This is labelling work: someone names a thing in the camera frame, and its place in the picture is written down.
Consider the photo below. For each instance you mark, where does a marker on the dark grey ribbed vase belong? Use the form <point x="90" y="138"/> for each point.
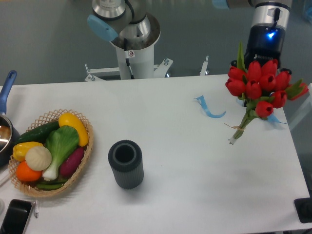
<point x="125" y="159"/>

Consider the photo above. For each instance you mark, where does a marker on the yellow bell pepper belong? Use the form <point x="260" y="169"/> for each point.
<point x="20" y="150"/>

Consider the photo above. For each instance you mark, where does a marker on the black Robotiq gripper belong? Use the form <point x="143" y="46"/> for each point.
<point x="264" y="44"/>

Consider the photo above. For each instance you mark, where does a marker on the woven wicker basket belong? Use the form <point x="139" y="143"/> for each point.
<point x="28" y="188"/>

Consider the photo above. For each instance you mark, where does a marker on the green bok choy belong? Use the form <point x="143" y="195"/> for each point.
<point x="60" y="143"/>

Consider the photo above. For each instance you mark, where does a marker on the black smartphone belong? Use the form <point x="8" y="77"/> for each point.
<point x="16" y="217"/>

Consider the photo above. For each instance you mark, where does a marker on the blue ribbon strip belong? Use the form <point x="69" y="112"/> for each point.
<point x="202" y="102"/>

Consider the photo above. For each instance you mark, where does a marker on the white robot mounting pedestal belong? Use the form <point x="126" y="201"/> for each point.
<point x="132" y="64"/>

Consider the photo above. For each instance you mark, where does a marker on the red tulip bouquet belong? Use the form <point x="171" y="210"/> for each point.
<point x="261" y="88"/>

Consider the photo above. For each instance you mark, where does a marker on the purple sweet potato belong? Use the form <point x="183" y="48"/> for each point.
<point x="70" y="165"/>

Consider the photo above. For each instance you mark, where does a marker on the green pea pod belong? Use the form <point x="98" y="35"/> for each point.
<point x="50" y="185"/>

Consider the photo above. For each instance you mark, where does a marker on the blue handled saucepan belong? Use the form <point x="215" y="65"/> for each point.
<point x="8" y="134"/>

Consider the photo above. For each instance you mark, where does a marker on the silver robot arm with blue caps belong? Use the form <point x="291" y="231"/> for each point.
<point x="133" y="32"/>

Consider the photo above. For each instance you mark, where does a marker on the white steamed bun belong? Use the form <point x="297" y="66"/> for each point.
<point x="38" y="158"/>

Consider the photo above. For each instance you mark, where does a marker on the orange fruit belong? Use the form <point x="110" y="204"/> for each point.
<point x="26" y="174"/>

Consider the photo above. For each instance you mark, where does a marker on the green cucumber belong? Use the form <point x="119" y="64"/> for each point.
<point x="38" y="134"/>

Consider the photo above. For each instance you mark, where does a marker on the black device at table edge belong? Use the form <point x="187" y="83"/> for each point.
<point x="304" y="209"/>

